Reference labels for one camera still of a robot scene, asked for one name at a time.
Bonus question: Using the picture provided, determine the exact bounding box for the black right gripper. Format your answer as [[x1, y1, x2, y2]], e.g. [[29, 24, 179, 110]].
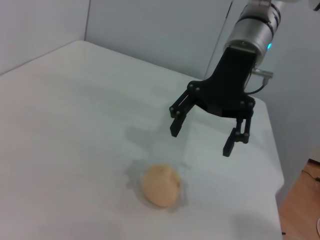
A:
[[168, 46, 256, 158]]

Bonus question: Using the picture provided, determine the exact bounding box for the pale round steamed bun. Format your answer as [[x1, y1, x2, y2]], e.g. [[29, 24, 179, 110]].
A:
[[141, 163, 183, 208]]

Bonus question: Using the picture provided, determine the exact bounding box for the right wrist cable with connector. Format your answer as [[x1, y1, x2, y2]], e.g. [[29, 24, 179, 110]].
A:
[[246, 67, 275, 96]]

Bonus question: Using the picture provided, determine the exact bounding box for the black floor cable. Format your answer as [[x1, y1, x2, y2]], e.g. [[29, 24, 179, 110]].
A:
[[301, 169, 320, 184]]

